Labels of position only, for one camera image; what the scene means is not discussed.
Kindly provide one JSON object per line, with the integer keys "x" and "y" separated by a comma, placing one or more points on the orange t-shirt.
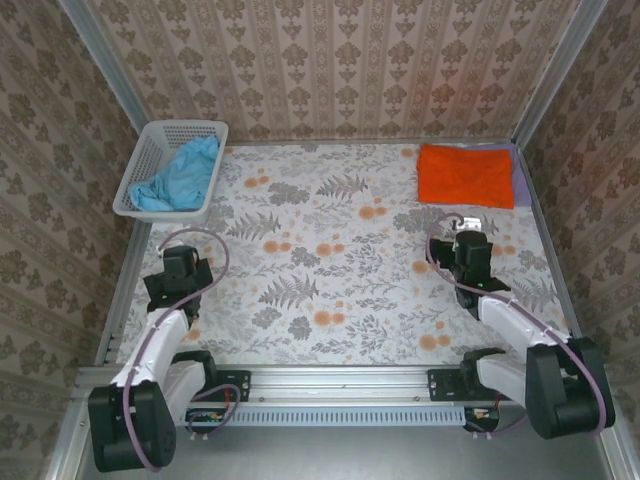
{"x": 465, "y": 175}

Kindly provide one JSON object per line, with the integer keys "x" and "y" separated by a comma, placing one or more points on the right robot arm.
{"x": 505, "y": 320}

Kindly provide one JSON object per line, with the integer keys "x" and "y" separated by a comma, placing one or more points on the purple folded t-shirt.
{"x": 522, "y": 190}

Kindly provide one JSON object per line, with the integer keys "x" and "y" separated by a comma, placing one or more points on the light blue t-shirt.
{"x": 182, "y": 175}

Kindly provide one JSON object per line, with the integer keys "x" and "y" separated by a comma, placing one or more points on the white plastic laundry basket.
{"x": 145, "y": 160}

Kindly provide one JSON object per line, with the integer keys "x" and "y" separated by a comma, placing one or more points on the floral tablecloth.
{"x": 340, "y": 250}

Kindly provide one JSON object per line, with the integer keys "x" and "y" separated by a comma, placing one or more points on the black connector box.
{"x": 205, "y": 420}
{"x": 482, "y": 419}

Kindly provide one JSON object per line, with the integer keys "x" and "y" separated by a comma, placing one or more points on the grey steel panel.
{"x": 350, "y": 455}

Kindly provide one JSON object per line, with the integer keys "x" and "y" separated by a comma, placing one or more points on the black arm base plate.
{"x": 442, "y": 385}
{"x": 235, "y": 385}

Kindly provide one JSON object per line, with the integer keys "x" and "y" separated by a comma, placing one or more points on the aluminium table edge rail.
{"x": 350, "y": 141}

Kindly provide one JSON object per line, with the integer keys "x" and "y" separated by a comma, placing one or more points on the aluminium mounting rail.
{"x": 340, "y": 382}

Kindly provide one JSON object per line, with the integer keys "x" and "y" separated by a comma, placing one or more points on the aluminium frame post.
{"x": 560, "y": 70}
{"x": 100, "y": 55}

